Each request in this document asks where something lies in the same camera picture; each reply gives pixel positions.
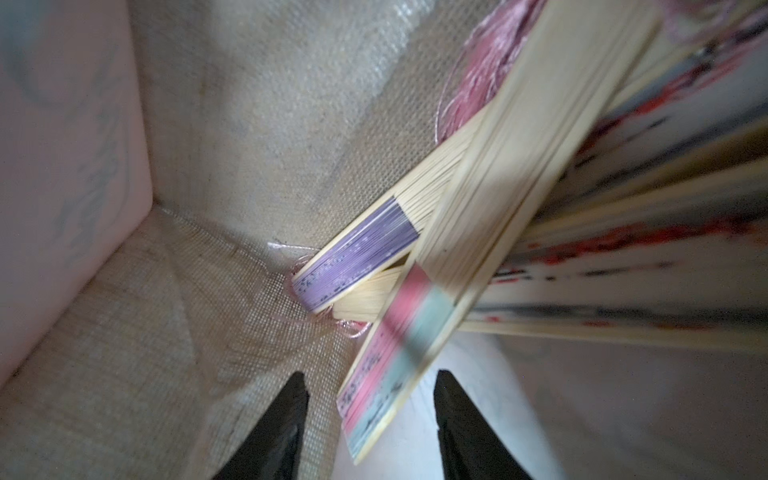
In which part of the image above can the bamboo fan pink green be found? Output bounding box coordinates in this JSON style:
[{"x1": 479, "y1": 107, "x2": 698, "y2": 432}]
[{"x1": 337, "y1": 1, "x2": 657, "y2": 462}]

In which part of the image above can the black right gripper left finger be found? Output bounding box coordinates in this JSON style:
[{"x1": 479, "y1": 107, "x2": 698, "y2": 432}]
[{"x1": 213, "y1": 371, "x2": 310, "y2": 480}]

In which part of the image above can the folding fans bundle in bag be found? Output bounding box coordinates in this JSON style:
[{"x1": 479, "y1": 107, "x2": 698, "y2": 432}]
[{"x1": 457, "y1": 23, "x2": 767, "y2": 352}]

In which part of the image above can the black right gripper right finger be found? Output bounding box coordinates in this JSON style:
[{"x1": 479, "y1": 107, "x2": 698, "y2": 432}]
[{"x1": 433, "y1": 369, "x2": 531, "y2": 480}]

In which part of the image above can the bamboo fan purple in bag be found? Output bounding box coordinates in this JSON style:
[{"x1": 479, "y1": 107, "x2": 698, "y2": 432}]
[{"x1": 291, "y1": 108, "x2": 487, "y2": 313}]

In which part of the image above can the red jute tote bag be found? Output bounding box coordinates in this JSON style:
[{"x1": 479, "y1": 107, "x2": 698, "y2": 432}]
[{"x1": 0, "y1": 0, "x2": 768, "y2": 480}]

